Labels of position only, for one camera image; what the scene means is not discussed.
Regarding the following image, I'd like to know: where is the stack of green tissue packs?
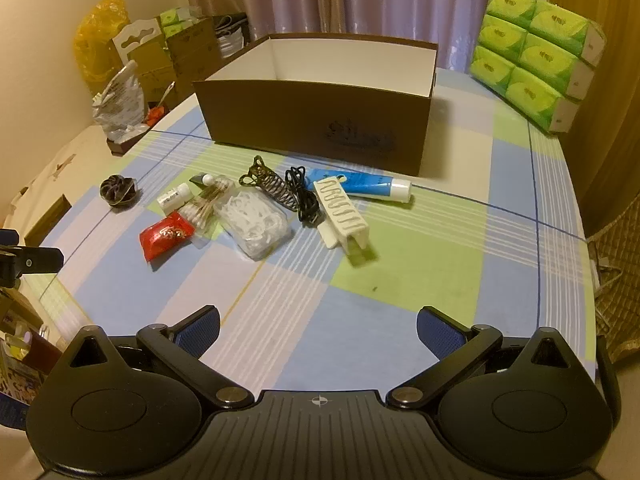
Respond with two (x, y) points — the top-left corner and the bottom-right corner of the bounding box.
(468, 0), (608, 134)

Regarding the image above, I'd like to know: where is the brown carton with white hanger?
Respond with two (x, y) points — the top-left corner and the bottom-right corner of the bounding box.
(111, 19), (177, 108)

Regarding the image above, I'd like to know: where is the wooden door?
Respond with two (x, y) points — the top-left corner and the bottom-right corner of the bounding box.
(547, 0), (640, 241)

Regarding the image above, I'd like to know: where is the yellow plastic bag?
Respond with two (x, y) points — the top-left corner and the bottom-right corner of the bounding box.
(73, 0), (133, 96)

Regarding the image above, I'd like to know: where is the checked tablecloth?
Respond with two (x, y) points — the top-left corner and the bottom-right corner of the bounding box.
(10, 67), (601, 396)

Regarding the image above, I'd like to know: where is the dark brown flower scrunchie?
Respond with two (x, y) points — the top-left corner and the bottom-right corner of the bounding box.
(99, 174), (137, 208)

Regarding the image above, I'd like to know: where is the clear bag of white pieces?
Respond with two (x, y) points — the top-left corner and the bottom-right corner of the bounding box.
(217, 187), (293, 261)

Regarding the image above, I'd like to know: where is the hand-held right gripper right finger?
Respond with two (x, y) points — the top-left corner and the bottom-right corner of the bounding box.
(386, 304), (581, 412)

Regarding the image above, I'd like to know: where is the red snack packet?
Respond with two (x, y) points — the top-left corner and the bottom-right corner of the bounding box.
(139, 211), (197, 262)

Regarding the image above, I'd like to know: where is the black charging cable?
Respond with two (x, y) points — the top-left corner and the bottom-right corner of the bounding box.
(284, 166), (322, 228)

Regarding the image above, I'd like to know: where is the small white bottle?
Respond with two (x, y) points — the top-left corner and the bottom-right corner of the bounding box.
(156, 184), (193, 210)

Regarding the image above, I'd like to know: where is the blue cream tube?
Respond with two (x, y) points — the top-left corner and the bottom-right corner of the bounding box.
(304, 167), (413, 204)

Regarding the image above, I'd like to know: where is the white paper bag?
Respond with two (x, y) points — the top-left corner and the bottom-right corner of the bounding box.
(215, 12), (251, 61)

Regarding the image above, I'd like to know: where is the brown cardboard box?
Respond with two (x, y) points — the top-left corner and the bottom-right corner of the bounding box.
(192, 32), (440, 178)

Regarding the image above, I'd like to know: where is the pile of assorted packages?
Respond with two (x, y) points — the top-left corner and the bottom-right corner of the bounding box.
(0, 285), (66, 428)

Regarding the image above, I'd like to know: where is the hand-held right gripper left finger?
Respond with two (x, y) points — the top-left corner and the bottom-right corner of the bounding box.
(60, 304), (255, 412)

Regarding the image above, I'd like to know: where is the metal spoon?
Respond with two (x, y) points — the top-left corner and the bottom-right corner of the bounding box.
(155, 81), (177, 111)

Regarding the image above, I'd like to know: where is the clear plastic bag on stand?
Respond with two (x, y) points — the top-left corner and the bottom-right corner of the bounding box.
(91, 60), (151, 156)

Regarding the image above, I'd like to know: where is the quilted chair cover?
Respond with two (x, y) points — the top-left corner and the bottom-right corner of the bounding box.
(585, 207), (640, 361)

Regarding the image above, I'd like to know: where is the cotton swabs pack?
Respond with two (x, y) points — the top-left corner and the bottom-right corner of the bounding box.
(182, 175), (236, 250)

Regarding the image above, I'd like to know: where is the leopard print hair clip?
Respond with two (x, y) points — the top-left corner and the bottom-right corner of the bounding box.
(238, 155), (299, 211)

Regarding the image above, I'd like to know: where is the pale green tissue pack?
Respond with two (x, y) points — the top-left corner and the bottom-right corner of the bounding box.
(160, 6), (202, 36)

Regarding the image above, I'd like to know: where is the open cardboard carton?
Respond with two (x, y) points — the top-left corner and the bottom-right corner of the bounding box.
(165, 17), (221, 96)

